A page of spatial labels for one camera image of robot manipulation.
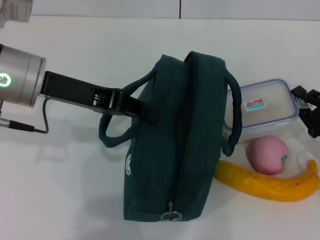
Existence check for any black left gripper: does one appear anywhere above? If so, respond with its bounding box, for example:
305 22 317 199
37 70 159 124

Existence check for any clear lunch box blue lid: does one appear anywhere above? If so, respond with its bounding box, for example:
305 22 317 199
223 78 299 145

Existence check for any dark teal insulated lunch bag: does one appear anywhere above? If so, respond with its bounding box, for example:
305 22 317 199
98 50 243 223

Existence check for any pink toy peach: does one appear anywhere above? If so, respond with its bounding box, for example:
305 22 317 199
246 136 291 176

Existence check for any yellow banana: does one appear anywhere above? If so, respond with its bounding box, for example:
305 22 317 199
214 159 320 203

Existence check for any left arm cable with connector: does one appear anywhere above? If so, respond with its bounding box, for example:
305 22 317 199
0 97 50 135

